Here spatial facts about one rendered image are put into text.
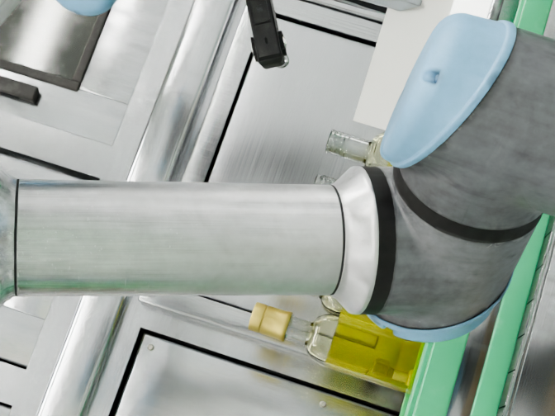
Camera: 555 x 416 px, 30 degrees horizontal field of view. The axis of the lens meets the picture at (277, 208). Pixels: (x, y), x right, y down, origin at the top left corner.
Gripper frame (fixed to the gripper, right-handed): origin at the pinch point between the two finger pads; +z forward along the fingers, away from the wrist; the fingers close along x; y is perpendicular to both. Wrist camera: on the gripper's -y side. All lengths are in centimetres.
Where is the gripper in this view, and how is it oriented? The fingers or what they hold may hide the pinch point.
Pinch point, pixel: (407, 11)
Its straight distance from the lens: 107.4
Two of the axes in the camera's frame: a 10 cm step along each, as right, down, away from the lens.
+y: 2.9, -9.5, -1.1
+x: 1.2, -0.8, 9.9
